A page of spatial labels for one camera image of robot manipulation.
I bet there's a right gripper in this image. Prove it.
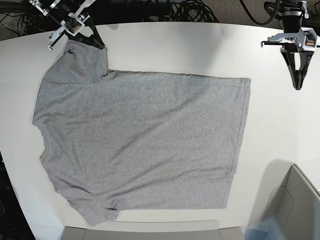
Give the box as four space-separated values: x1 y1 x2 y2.
65 17 106 50

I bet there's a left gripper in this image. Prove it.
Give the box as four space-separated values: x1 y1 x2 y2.
281 42 314 90

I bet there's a grey T-shirt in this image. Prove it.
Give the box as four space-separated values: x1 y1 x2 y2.
32 40 251 226

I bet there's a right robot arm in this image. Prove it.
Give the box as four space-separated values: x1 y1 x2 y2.
29 0 105 50

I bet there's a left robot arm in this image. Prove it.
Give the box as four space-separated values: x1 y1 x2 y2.
261 0 319 90

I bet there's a grey box at right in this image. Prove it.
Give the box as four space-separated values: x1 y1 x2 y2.
261 164 320 240

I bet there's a blue blurred object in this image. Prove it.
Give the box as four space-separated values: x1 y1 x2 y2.
243 217 284 240

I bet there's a grey tray at bottom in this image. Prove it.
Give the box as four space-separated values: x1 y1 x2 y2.
61 220 245 240

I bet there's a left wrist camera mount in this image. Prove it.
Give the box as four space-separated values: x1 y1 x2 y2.
260 27 320 51

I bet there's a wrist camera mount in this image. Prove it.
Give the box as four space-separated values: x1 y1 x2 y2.
260 27 320 51
46 0 100 50

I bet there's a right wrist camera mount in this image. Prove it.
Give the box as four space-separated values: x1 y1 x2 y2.
46 0 100 50

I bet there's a black cable bundle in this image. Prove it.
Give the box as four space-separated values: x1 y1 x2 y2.
139 0 221 25

